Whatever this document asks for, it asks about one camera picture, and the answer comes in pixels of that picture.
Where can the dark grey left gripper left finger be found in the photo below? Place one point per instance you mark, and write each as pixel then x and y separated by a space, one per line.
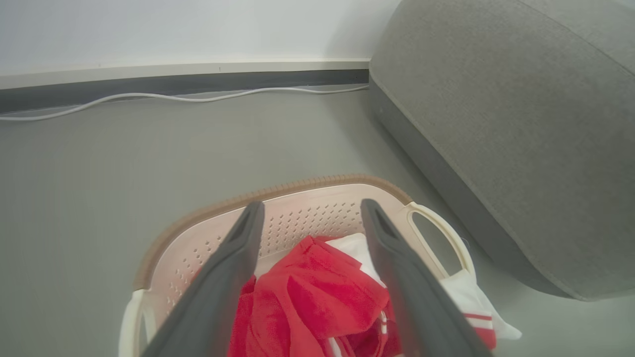
pixel 213 297

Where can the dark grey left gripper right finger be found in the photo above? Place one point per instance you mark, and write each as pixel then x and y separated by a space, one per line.
pixel 421 307

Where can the red jersey with white stripes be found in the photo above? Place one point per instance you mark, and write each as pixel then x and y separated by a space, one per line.
pixel 466 295

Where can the plain red garment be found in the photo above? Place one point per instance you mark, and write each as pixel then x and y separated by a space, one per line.
pixel 317 292

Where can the cream perforated laundry basket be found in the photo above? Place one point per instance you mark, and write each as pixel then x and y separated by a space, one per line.
pixel 307 218

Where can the grey fabric sofa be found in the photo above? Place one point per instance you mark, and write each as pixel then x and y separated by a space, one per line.
pixel 521 124

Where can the white and dark skirting board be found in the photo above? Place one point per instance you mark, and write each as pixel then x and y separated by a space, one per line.
pixel 198 82

